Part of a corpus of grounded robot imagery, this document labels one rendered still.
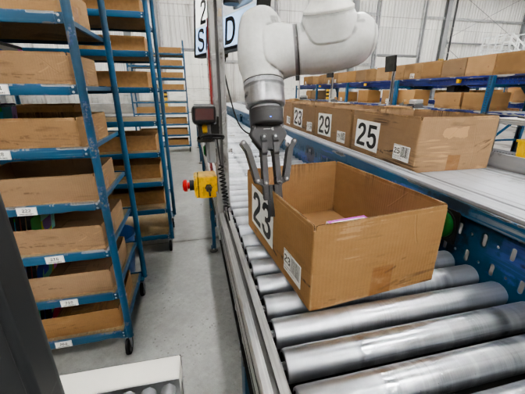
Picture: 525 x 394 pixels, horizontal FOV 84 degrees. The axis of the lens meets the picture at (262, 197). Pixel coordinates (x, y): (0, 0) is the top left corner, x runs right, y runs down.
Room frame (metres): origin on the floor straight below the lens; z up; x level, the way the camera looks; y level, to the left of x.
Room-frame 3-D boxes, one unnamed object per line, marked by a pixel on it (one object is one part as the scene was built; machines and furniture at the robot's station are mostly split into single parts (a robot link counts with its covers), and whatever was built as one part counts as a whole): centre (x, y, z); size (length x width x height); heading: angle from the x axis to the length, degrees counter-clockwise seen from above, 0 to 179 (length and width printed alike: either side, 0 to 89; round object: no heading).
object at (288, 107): (2.27, -0.30, 0.96); 0.39 x 0.29 x 0.17; 13
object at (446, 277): (0.52, -0.24, 0.72); 0.52 x 0.05 x 0.05; 103
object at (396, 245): (0.66, -0.16, 0.83); 0.39 x 0.29 x 0.17; 19
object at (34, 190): (1.13, 0.85, 0.79); 0.40 x 0.30 x 0.10; 104
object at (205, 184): (0.87, 0.18, 0.84); 0.15 x 0.09 x 0.07; 13
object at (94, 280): (1.12, 0.85, 0.39); 0.40 x 0.30 x 0.10; 103
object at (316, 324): (0.45, -0.26, 0.72); 0.52 x 0.05 x 0.05; 103
